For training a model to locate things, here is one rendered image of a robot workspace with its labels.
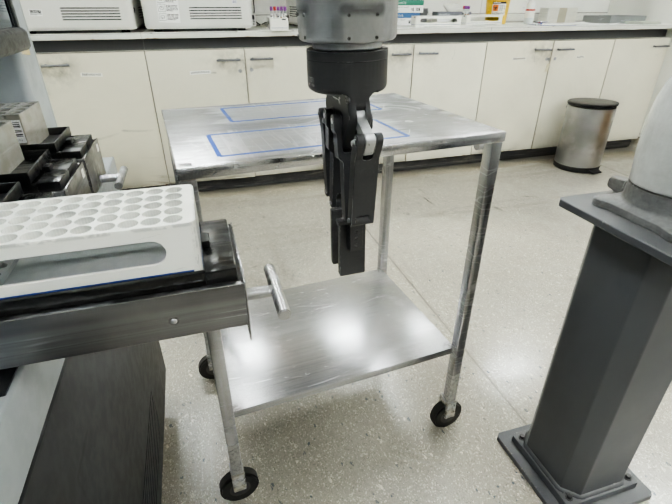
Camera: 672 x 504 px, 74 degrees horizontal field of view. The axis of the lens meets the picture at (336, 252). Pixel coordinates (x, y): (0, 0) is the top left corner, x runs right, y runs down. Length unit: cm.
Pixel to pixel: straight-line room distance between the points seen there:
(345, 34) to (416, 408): 115
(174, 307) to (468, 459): 102
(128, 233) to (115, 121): 240
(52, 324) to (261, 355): 74
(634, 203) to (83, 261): 84
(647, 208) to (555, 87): 281
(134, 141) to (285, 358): 196
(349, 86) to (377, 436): 106
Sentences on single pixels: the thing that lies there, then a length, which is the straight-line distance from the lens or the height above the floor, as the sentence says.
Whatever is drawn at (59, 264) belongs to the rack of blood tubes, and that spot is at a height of 81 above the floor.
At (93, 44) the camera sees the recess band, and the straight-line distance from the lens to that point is 280.
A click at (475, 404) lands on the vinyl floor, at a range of 145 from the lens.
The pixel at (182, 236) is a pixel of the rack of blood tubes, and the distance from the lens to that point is 42.
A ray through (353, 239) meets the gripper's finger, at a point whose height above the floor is 81.
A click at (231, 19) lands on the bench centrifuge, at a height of 96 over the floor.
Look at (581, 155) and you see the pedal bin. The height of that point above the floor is 12.
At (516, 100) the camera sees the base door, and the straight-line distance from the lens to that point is 351.
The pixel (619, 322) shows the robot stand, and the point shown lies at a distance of 98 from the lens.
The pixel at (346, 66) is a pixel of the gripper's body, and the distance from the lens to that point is 41.
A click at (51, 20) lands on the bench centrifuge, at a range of 279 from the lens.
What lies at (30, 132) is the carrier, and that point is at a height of 85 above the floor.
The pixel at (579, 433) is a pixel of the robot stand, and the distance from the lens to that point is 116.
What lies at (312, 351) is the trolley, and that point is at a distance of 113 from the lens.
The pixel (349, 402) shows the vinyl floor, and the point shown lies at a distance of 139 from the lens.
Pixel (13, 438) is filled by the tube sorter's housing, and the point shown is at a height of 71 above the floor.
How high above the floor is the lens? 103
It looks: 29 degrees down
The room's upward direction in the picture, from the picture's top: straight up
